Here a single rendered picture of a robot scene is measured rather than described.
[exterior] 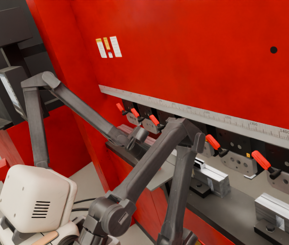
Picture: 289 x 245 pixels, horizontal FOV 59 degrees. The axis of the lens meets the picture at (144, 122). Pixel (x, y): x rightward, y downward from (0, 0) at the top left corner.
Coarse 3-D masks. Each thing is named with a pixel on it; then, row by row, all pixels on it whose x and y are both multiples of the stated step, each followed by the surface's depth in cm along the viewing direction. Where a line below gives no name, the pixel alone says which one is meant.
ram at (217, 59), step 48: (96, 0) 132; (144, 0) 98; (192, 0) 77; (240, 0) 64; (288, 0) 55; (96, 48) 160; (144, 48) 112; (192, 48) 86; (240, 48) 70; (288, 48) 59; (192, 96) 98; (240, 96) 78; (288, 96) 64; (288, 144) 71
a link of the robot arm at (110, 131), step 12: (48, 72) 99; (48, 84) 99; (60, 84) 102; (60, 96) 102; (72, 96) 104; (72, 108) 105; (84, 108) 105; (96, 120) 106; (108, 132) 106; (120, 132) 108; (120, 144) 107
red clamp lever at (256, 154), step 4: (256, 152) 78; (252, 156) 78; (256, 156) 77; (260, 156) 77; (256, 160) 78; (260, 160) 77; (264, 160) 77; (260, 164) 77; (264, 164) 76; (268, 164) 76; (264, 168) 76; (268, 168) 76; (272, 172) 75; (276, 172) 75; (280, 172) 76; (272, 176) 74; (276, 176) 74
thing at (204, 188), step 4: (192, 180) 125; (196, 180) 124; (192, 184) 123; (204, 184) 120; (192, 188) 121; (196, 188) 119; (200, 188) 119; (204, 188) 118; (208, 188) 117; (196, 192) 119; (200, 192) 116; (204, 192) 116; (208, 192) 117; (204, 196) 116
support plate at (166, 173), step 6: (174, 156) 132; (168, 162) 128; (174, 162) 126; (162, 168) 125; (168, 168) 123; (156, 174) 122; (162, 174) 120; (168, 174) 119; (156, 180) 117; (162, 180) 116; (168, 180) 116; (150, 186) 115; (156, 186) 113
